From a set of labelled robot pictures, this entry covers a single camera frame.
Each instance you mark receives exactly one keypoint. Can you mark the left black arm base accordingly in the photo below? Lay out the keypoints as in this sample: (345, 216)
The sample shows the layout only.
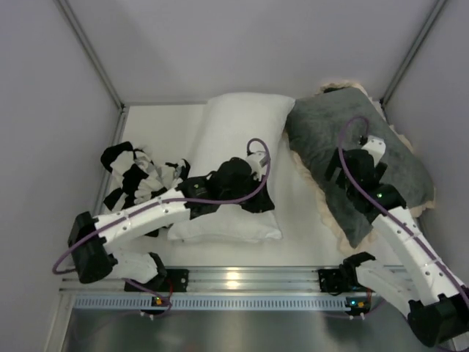
(175, 280)

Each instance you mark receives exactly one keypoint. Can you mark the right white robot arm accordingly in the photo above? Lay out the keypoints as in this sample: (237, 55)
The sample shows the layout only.
(434, 302)

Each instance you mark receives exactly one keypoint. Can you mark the right aluminium corner post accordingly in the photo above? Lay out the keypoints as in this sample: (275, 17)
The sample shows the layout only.
(424, 30)

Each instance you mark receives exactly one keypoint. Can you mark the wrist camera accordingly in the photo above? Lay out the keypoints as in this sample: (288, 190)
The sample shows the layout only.
(258, 163)
(375, 146)

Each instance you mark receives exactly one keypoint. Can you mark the black white patterned cloth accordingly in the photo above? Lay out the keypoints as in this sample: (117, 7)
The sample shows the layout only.
(136, 177)

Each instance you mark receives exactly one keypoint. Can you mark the left aluminium corner post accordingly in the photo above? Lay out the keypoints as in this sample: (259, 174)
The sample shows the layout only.
(70, 17)

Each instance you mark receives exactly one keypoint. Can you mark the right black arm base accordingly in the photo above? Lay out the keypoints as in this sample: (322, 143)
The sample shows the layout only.
(336, 281)

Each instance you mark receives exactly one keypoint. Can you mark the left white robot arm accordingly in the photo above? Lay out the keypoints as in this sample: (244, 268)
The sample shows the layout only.
(96, 242)

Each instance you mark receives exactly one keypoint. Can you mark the slotted grey cable duct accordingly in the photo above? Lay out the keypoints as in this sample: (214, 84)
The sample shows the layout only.
(222, 303)

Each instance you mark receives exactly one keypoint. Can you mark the aluminium mounting rail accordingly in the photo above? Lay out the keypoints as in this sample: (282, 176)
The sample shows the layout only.
(227, 280)

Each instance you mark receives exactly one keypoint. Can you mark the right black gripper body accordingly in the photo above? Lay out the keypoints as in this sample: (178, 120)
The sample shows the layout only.
(344, 166)

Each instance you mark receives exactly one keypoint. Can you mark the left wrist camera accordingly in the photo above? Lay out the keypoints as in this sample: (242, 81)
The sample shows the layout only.
(258, 163)

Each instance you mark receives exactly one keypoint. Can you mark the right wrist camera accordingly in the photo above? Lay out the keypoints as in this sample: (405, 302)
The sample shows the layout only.
(375, 146)

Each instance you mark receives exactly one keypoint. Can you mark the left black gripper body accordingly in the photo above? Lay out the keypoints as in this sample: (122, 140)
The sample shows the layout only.
(259, 198)

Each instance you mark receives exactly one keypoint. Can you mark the aluminium corner post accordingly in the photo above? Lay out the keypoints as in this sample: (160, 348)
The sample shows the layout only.
(424, 30)
(70, 17)

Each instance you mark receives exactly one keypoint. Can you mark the grey cream frilled pillowcase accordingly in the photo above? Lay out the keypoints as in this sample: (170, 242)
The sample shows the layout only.
(341, 126)

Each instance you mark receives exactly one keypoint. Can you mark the plain white pillow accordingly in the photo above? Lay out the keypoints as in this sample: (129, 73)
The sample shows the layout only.
(236, 126)

